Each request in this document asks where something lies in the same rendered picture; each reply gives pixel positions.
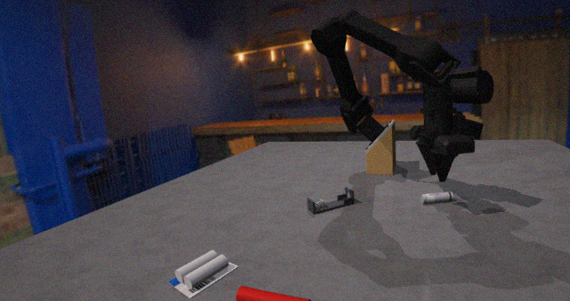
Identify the black battery holder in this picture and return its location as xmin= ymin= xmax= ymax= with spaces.
xmin=307 ymin=187 xmax=354 ymax=214

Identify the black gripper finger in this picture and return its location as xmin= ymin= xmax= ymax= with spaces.
xmin=430 ymin=149 xmax=460 ymax=182
xmin=416 ymin=142 xmax=436 ymax=175

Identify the red cylinder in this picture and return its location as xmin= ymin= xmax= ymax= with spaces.
xmin=236 ymin=286 xmax=312 ymax=301

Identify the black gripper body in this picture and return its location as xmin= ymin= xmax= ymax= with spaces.
xmin=411 ymin=102 xmax=475 ymax=155

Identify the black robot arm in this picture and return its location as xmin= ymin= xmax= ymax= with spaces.
xmin=311 ymin=9 xmax=493 ymax=146

